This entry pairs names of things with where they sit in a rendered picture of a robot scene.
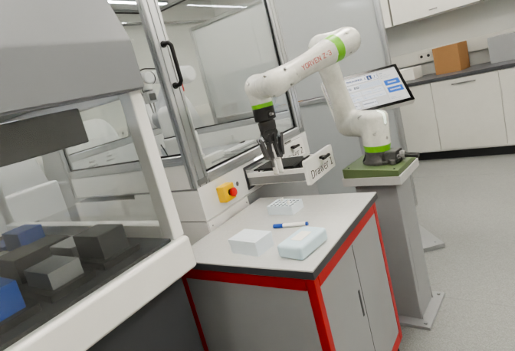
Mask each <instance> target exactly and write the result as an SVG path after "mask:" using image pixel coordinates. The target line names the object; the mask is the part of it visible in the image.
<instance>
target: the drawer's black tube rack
mask: <svg viewBox="0 0 515 351"><path fill-rule="evenodd" d="M302 158H303V156H295V157H288V158H282V160H283V164H282V165H283V168H284V169H298V168H303V165H302V162H300V163H299V164H297V165H296V166H295V167H290V166H291V165H292V164H294V163H295V162H297V161H299V160H300V159H302ZM260 170H263V171H262V172H266V171H273V168H271V164H270V161H268V162H266V163H265V164H263V165H262V166H259V167H258V168H256V169H254V171H258V172H260Z"/></svg>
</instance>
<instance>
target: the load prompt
mask: <svg viewBox="0 0 515 351"><path fill-rule="evenodd" d="M378 78H379V77H378V75H377V73H373V74H367V75H364V76H361V77H356V78H353V79H349V80H345V83H346V86H347V87H348V86H351V85H354V84H360V83H362V82H366V81H369V80H375V79H378Z"/></svg>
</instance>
